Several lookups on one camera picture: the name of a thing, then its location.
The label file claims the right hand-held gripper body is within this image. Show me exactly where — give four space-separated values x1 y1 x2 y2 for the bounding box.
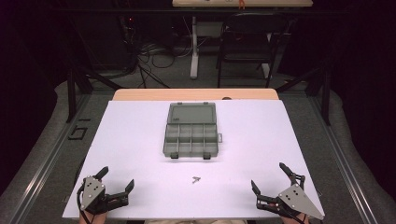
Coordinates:
274 183 325 222

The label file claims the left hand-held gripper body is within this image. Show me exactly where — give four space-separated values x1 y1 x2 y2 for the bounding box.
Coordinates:
78 175 110 217

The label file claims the grey plastic compartment box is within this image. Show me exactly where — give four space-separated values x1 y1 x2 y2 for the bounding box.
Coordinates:
162 101 224 161

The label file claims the person's right hand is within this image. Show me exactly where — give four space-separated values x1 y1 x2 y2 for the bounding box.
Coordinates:
280 213 311 224

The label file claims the person's left hand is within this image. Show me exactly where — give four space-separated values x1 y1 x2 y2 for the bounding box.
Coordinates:
78 209 108 224

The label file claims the white table board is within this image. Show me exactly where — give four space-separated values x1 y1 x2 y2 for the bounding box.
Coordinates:
62 99 325 220

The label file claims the wooden table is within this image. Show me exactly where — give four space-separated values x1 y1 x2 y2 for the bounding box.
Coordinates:
111 88 280 102

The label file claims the dark curtain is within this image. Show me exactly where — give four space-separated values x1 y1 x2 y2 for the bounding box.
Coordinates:
278 0 396 202
0 0 74 195

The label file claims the black folding chair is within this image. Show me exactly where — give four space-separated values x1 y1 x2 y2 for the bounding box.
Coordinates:
216 12 290 89

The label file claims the white-legged background table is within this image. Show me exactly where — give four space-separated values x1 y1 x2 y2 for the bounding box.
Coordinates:
172 0 314 80

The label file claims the metal floor rail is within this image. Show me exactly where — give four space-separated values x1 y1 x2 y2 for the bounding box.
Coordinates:
306 92 380 224
8 92 92 224

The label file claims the black metal frame strut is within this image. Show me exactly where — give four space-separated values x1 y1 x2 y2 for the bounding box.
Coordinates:
275 65 332 127
65 65 123 124

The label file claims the black cable bundle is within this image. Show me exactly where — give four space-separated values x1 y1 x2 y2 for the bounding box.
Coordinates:
120 15 194 90

